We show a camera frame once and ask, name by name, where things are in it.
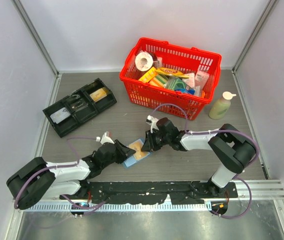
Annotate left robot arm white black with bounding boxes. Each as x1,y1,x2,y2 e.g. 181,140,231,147
7,139,136,210

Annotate yellow chips bag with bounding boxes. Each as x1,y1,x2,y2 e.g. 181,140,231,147
155,67,189,79

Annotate red plastic shopping basket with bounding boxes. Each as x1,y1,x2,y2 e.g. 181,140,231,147
119,37,222,120

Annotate aluminium frame rail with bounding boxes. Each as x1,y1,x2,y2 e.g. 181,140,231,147
13,178,284,202

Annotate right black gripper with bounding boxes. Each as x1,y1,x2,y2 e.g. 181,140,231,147
141,129,170,152

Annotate black compartment tray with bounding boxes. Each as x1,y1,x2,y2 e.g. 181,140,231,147
43,78,117,138

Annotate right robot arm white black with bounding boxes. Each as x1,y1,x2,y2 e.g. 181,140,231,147
141,115,259,198

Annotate white card in tray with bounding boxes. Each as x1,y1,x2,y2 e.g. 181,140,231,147
50,107,71,124

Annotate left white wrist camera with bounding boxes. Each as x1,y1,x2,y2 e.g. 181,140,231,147
95,131,114,145

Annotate dark brown credit card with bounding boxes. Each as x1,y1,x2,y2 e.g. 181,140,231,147
69,98,88,112

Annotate green patterned packet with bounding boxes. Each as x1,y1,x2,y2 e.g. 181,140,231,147
164,76,195,95

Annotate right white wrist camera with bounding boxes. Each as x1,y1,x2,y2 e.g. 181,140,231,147
146,115,158,133

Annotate pink white packet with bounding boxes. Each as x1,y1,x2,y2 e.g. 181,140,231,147
194,70,210,88

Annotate green lotion bottle white cap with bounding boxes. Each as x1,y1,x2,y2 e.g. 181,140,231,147
209,91,237,120

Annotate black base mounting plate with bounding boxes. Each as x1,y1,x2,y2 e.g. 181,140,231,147
67,180,238,205

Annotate white slotted cable duct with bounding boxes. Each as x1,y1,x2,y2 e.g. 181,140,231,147
25,201,212,213

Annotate yellow orange box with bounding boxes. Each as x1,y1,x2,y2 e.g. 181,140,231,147
139,67,168,88

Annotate white tape roll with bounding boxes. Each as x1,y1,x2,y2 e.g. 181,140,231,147
135,51,154,72

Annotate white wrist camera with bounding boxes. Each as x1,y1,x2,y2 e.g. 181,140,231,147
95,131,114,145
146,115,158,133

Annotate blue leather card holder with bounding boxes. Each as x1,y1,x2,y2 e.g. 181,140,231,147
122,138,151,169

